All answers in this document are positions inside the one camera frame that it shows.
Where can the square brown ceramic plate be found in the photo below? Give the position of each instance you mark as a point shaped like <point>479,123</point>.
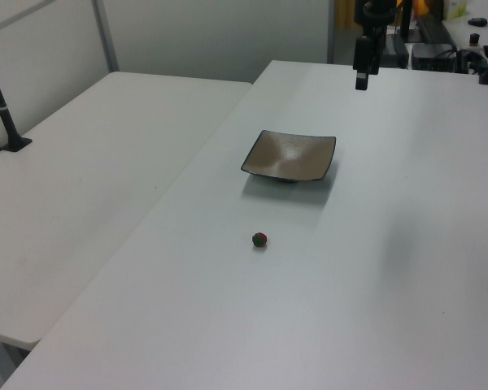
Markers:
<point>288,156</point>

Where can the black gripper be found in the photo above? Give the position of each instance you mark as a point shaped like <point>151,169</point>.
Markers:
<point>377,20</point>

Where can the white side table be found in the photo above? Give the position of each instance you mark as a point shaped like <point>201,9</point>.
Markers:
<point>85,183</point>

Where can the black camera stand pole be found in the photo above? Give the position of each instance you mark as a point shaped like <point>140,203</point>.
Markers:
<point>2,109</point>

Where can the grey metal partition post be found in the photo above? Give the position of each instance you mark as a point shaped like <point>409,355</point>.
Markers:
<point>105,36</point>

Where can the green white box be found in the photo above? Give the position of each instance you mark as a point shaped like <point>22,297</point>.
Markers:
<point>455,8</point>

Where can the small red green strawberry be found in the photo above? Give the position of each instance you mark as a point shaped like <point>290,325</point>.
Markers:
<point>260,239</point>

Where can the black electronics box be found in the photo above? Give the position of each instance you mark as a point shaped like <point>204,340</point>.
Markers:
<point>433,55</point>

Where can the black computer mouse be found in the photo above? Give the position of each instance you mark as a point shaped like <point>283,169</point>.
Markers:
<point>477,21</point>

